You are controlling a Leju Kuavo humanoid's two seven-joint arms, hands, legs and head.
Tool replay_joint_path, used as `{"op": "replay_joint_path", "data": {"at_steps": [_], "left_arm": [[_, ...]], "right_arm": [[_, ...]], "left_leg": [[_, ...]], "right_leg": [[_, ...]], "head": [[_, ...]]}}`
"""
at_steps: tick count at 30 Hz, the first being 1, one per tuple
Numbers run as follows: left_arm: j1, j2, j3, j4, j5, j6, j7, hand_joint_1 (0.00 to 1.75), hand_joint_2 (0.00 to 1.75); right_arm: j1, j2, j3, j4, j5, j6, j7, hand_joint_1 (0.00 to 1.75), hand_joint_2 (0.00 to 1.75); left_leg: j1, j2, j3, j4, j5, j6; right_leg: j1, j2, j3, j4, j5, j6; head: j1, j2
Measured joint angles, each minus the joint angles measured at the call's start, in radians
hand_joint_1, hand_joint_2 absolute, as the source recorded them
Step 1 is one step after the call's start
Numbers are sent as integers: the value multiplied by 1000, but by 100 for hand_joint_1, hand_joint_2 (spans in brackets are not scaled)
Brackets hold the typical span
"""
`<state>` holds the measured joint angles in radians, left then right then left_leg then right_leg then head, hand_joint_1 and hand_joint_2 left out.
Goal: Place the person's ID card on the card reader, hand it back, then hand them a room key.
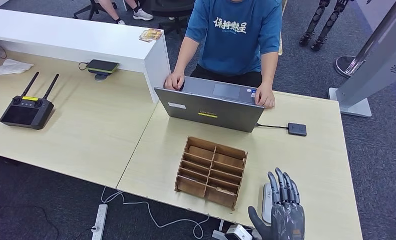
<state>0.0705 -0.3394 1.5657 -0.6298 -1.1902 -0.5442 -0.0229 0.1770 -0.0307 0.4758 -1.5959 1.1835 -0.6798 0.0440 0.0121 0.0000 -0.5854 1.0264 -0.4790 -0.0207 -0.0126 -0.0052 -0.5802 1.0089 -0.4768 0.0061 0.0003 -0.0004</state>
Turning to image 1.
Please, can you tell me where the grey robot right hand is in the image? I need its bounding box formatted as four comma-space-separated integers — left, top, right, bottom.
248, 167, 305, 240

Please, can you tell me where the person's right hand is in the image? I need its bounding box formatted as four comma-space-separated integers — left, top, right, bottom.
164, 70, 185, 91

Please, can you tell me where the person's left hand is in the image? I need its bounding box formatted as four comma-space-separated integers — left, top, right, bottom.
254, 84, 276, 110

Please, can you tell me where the brown yellow ID card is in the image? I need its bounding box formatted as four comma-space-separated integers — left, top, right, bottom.
144, 28, 163, 41

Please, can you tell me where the white card reader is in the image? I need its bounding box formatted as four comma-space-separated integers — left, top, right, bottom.
261, 183, 274, 225

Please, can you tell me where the black square card reader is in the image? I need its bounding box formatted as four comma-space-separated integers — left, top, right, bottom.
287, 122, 307, 137

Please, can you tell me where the person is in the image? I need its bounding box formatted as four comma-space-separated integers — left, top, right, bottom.
93, 0, 154, 26
164, 0, 283, 110

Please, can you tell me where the speckled room key card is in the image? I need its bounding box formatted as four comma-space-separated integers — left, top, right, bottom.
216, 187, 239, 196

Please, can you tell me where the grey laptop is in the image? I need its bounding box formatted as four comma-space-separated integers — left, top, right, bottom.
153, 76, 265, 134

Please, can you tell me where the black phone green edge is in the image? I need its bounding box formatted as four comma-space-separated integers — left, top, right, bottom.
85, 58, 120, 74

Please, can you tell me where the black office chair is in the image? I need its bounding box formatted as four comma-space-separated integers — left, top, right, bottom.
73, 0, 118, 21
140, 0, 195, 36

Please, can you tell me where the wooden compartment organiser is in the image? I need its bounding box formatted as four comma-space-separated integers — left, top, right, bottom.
174, 135, 248, 212

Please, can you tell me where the chrome pole stand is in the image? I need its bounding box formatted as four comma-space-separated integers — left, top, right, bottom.
333, 0, 396, 79

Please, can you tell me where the black robot leg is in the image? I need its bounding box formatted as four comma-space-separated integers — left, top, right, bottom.
310, 0, 349, 52
298, 0, 331, 46

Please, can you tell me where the grey kiosk stand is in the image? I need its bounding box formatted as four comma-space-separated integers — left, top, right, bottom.
328, 0, 396, 118

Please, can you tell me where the white counter shelf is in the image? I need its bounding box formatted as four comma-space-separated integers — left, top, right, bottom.
0, 7, 171, 104

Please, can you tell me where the black remote controller with antennas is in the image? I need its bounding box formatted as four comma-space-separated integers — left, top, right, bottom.
0, 71, 60, 131

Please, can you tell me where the white power strip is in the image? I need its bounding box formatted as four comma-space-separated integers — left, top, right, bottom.
91, 203, 109, 240

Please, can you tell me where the white tissue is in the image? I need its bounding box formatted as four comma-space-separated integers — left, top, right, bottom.
0, 58, 35, 76

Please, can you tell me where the black USB cable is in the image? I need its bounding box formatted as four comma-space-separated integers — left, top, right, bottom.
255, 122, 289, 130

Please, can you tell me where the white power cable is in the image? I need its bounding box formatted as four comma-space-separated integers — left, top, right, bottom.
100, 186, 210, 240

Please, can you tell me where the black floor cable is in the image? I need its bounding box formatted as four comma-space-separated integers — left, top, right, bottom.
35, 205, 96, 240

